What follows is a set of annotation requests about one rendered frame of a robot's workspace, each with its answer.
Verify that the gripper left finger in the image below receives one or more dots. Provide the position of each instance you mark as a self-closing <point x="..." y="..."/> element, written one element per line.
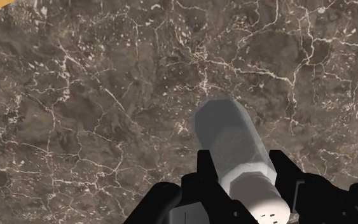
<point x="202" y="192"/>

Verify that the grey pepper shaker white cap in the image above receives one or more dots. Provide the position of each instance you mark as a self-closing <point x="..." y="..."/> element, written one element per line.
<point x="243" y="161"/>

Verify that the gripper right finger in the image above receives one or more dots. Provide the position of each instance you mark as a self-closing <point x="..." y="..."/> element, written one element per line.
<point x="309" y="192"/>

